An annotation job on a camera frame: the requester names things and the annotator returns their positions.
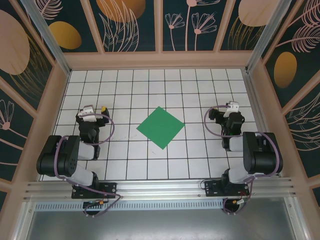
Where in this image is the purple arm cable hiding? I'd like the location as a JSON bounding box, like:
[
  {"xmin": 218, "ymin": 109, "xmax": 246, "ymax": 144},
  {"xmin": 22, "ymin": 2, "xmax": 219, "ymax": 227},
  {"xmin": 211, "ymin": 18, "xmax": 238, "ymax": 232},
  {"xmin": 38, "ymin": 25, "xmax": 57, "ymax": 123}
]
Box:
[
  {"xmin": 204, "ymin": 104, "xmax": 284, "ymax": 216},
  {"xmin": 53, "ymin": 113, "xmax": 123, "ymax": 218}
]

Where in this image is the slotted grey cable duct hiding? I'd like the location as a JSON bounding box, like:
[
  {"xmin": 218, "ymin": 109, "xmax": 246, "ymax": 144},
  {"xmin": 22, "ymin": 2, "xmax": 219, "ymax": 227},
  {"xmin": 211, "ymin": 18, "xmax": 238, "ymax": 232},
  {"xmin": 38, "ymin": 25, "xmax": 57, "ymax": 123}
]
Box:
[{"xmin": 34, "ymin": 198, "xmax": 226, "ymax": 212}]

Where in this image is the aluminium side rail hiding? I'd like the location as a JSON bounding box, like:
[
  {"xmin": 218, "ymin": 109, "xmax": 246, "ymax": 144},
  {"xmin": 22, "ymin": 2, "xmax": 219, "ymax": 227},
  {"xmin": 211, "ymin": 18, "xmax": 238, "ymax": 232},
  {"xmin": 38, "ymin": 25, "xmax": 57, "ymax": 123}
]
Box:
[{"xmin": 241, "ymin": 68, "xmax": 280, "ymax": 177}]

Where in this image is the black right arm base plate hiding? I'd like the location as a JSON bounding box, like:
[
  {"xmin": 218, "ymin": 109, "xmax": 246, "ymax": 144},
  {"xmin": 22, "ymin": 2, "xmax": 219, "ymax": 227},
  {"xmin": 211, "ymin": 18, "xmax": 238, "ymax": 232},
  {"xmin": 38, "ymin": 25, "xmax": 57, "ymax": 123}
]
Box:
[{"xmin": 204, "ymin": 180, "xmax": 251, "ymax": 197}]

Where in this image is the long aluminium mounting rail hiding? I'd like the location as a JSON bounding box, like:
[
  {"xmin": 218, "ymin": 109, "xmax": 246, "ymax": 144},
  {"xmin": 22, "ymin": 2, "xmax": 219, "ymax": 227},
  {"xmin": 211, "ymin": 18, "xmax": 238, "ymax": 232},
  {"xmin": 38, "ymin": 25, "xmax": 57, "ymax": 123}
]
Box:
[{"xmin": 23, "ymin": 177, "xmax": 300, "ymax": 202}]

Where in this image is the grey metal sheet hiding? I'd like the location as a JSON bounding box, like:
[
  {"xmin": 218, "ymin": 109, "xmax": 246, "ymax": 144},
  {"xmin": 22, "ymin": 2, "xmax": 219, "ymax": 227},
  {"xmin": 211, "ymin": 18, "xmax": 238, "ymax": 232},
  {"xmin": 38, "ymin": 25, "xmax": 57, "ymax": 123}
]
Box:
[{"xmin": 24, "ymin": 199, "xmax": 308, "ymax": 240}]

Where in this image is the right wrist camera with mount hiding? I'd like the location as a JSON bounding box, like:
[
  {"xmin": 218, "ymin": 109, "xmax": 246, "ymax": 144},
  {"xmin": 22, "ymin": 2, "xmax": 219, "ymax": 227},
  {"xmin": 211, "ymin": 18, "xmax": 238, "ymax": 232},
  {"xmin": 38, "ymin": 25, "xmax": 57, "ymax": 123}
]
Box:
[{"xmin": 223, "ymin": 100, "xmax": 240, "ymax": 118}]

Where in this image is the green cloth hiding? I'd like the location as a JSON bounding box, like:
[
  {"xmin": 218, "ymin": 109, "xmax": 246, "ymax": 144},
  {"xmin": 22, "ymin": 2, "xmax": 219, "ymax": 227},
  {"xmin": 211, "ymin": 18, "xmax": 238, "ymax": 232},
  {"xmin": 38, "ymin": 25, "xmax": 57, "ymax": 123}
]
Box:
[{"xmin": 136, "ymin": 106, "xmax": 186, "ymax": 150}]

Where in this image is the orange cable connector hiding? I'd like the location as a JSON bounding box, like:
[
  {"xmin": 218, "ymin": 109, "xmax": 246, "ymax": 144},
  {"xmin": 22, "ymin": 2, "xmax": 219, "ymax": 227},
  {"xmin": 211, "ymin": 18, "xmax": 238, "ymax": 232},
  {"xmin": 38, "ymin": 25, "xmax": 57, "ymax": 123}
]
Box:
[
  {"xmin": 83, "ymin": 198, "xmax": 110, "ymax": 210},
  {"xmin": 231, "ymin": 198, "xmax": 251, "ymax": 208}
]

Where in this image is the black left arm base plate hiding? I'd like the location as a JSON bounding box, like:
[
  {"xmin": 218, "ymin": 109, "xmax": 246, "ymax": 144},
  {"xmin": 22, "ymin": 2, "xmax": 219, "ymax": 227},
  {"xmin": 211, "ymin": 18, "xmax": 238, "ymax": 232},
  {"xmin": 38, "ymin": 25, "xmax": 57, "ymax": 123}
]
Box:
[{"xmin": 71, "ymin": 181, "xmax": 118, "ymax": 200}]

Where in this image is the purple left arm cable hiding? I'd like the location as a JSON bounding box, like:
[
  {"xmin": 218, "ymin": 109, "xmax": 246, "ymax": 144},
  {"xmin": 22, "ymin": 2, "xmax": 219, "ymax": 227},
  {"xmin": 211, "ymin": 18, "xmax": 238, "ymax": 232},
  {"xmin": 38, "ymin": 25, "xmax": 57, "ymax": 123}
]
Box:
[{"xmin": 53, "ymin": 113, "xmax": 123, "ymax": 218}]

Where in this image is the aluminium frame post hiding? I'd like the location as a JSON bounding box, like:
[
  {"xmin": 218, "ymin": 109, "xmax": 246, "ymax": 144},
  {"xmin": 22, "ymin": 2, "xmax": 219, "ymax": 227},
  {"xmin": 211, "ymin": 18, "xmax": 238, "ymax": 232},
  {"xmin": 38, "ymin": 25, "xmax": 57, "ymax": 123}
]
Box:
[
  {"xmin": 246, "ymin": 0, "xmax": 292, "ymax": 73},
  {"xmin": 19, "ymin": 0, "xmax": 72, "ymax": 76}
]

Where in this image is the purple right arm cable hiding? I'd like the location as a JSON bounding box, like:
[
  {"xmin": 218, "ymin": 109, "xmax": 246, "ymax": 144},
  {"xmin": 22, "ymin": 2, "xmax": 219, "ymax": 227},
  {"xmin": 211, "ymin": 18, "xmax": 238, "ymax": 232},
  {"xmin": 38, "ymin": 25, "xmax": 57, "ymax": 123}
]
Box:
[{"xmin": 204, "ymin": 104, "xmax": 284, "ymax": 216}]

